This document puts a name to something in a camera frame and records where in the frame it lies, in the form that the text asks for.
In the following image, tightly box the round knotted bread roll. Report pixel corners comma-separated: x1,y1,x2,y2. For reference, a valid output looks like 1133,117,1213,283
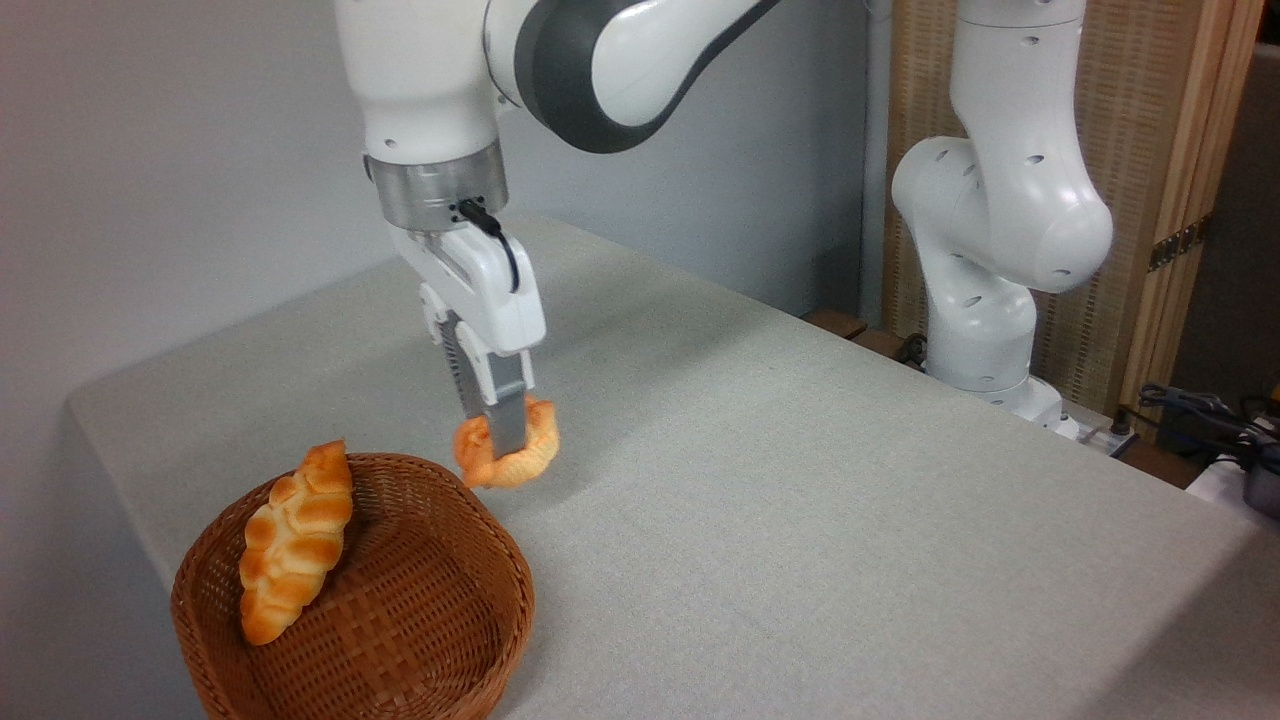
452,394,560,490

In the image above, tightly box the wooden folding screen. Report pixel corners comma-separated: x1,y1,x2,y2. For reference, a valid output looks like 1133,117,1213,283
884,0,1267,441

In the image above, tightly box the white power strip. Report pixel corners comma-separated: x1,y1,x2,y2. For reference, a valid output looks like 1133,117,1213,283
1058,412,1141,458

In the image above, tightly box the dark brown wooden block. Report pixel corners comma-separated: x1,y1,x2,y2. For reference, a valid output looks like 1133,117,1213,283
850,328,909,361
803,310,869,341

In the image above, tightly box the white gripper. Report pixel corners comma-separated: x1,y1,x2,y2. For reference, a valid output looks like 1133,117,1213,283
387,220,548,460

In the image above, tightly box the grey tablecloth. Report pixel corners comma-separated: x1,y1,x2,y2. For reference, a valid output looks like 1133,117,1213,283
65,215,1280,720

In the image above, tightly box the long braided bread loaf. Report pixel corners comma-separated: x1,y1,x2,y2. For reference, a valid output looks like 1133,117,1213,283
238,440,355,647

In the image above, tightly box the brown woven wicker basket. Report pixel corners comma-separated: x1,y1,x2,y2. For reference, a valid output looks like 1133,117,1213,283
170,453,536,720

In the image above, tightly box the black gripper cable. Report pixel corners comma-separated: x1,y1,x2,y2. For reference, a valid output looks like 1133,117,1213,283
457,198,522,294

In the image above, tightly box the black cable bundle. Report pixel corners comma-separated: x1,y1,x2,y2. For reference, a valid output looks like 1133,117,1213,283
1120,384,1280,476

